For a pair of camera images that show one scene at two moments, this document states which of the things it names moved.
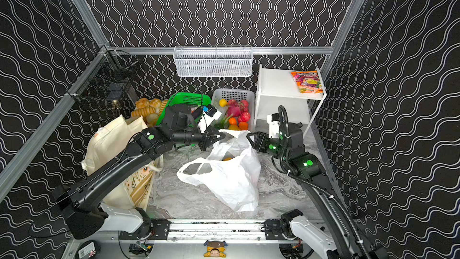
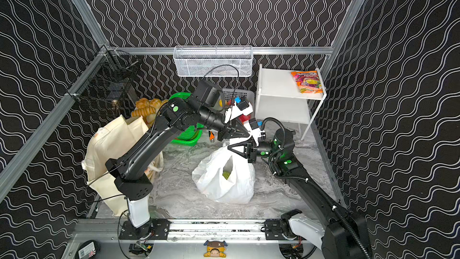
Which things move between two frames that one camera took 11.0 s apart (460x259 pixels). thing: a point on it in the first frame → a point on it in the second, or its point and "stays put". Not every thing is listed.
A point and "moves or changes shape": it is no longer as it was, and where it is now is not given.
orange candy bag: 308,81 stays put
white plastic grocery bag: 236,168 moves or changes shape
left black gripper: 205,139 → 227,129
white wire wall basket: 212,61 stays put
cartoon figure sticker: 215,249 stays put
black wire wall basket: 107,80 stays put
